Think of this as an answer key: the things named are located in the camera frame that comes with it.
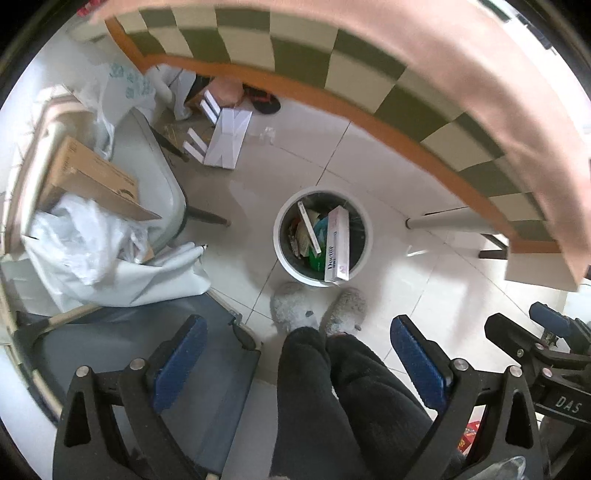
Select long white toothpaste box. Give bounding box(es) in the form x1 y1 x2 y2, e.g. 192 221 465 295
324 205 350 283

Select white flat boxes on floor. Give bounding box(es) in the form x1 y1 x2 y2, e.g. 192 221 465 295
183 90 253 169

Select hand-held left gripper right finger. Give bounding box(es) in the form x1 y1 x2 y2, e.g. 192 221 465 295
390 315 550 480

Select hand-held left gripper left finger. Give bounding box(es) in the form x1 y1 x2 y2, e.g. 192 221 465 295
53 315 208 480

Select brown cardboard box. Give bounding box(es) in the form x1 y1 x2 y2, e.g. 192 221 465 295
37 136 162 222

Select small red box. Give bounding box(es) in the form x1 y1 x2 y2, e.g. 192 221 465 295
457 420 482 453

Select grey plastic chair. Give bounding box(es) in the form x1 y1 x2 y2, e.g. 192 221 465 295
111 108 232 250

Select crumpled white plastic bag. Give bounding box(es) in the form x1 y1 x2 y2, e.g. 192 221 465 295
25 194 149 280

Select person's dark trouser legs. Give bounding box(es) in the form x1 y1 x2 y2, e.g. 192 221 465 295
270 327 465 480

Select white trash bin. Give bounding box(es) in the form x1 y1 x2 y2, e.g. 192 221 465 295
273 187 372 288

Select grey fluffy slipper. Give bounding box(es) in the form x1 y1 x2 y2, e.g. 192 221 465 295
270 282 320 332
320 287 367 337

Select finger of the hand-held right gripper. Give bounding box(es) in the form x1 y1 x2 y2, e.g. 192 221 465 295
529 302 591 354
485 313 556 376

